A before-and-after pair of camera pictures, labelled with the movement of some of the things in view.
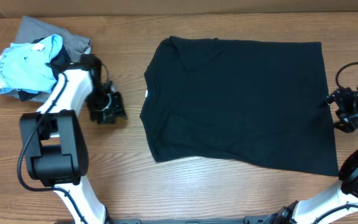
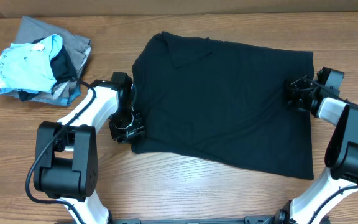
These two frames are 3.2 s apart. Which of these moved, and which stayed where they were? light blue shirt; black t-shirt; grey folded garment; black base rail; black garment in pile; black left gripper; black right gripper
Moved: black left gripper; black right gripper; black t-shirt
Stayed: grey folded garment; black garment in pile; light blue shirt; black base rail
